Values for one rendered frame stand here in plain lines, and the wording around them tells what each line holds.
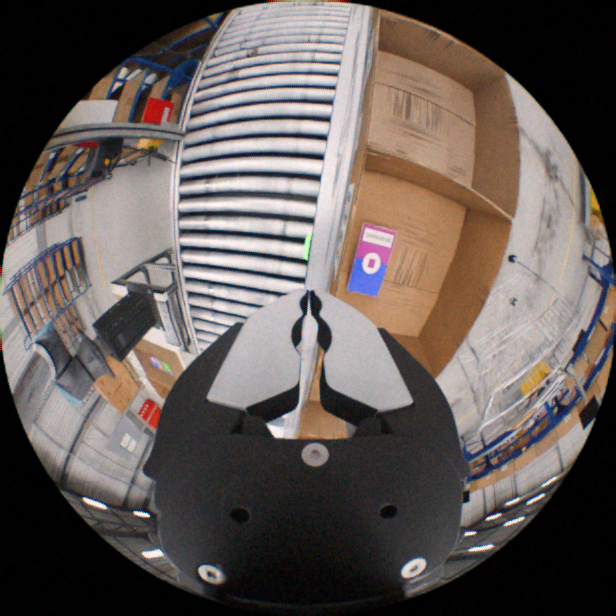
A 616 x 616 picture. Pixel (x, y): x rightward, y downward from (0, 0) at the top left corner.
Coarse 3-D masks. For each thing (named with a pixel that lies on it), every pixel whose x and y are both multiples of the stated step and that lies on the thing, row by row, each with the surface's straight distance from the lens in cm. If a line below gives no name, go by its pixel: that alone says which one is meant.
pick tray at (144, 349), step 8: (144, 344) 139; (152, 344) 136; (136, 352) 150; (144, 352) 133; (152, 352) 130; (160, 352) 128; (168, 352) 125; (144, 360) 158; (160, 360) 123; (168, 360) 121; (176, 360) 125; (144, 368) 160; (152, 368) 162; (176, 368) 127; (152, 376) 157; (160, 376) 154; (168, 376) 151; (176, 376) 128; (168, 384) 147
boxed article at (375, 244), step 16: (368, 224) 42; (368, 240) 43; (384, 240) 44; (368, 256) 44; (384, 256) 44; (352, 272) 45; (368, 272) 45; (384, 272) 46; (352, 288) 46; (368, 288) 47
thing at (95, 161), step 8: (104, 144) 66; (112, 144) 69; (96, 152) 64; (104, 152) 65; (112, 152) 68; (88, 160) 66; (96, 160) 64; (104, 160) 65; (112, 160) 70; (88, 168) 65; (96, 168) 63; (88, 176) 65; (96, 176) 63
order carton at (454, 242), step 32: (384, 160) 31; (384, 192) 44; (416, 192) 46; (448, 192) 43; (352, 224) 27; (384, 224) 44; (416, 224) 47; (448, 224) 51; (480, 224) 48; (512, 224) 42; (352, 256) 45; (416, 256) 49; (448, 256) 52; (480, 256) 46; (384, 288) 49; (416, 288) 51; (448, 288) 52; (480, 288) 44; (384, 320) 54; (416, 320) 57; (448, 320) 50; (320, 352) 39; (416, 352) 55; (448, 352) 48
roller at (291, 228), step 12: (192, 216) 75; (204, 216) 72; (216, 216) 69; (228, 216) 67; (240, 216) 65; (180, 228) 79; (192, 228) 75; (204, 228) 72; (216, 228) 69; (228, 228) 66; (240, 228) 64; (252, 228) 62; (264, 228) 61; (276, 228) 60; (288, 228) 59; (300, 228) 58; (312, 228) 58
